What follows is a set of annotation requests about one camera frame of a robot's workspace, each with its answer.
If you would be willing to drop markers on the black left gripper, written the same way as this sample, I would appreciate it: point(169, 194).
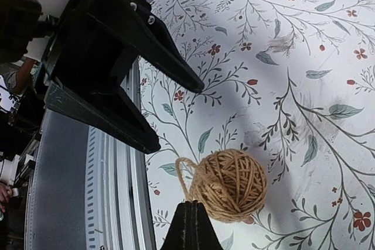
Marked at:
point(91, 54)

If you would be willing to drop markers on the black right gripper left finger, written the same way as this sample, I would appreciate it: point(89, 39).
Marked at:
point(179, 232)

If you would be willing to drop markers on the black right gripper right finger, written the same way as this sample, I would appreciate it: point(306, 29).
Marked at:
point(202, 234)

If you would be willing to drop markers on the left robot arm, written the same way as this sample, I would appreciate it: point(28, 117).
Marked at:
point(27, 27)

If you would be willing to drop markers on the floral patterned table mat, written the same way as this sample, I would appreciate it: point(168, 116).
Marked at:
point(292, 83)

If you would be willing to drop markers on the front aluminium rail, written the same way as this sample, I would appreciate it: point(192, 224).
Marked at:
point(88, 191)

